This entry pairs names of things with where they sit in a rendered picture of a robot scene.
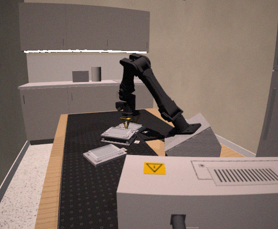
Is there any light grey machine housing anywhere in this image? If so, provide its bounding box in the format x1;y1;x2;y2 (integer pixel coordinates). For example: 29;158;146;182
117;155;278;229

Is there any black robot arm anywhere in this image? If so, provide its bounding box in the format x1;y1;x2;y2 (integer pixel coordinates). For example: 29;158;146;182
116;53;201;135

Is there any white well plate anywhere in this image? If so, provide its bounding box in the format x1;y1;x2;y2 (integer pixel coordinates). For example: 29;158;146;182
88;144;122;161
119;122;142;130
105;127;132;137

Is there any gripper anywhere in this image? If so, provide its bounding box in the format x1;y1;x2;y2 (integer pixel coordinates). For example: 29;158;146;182
120;103;141;129

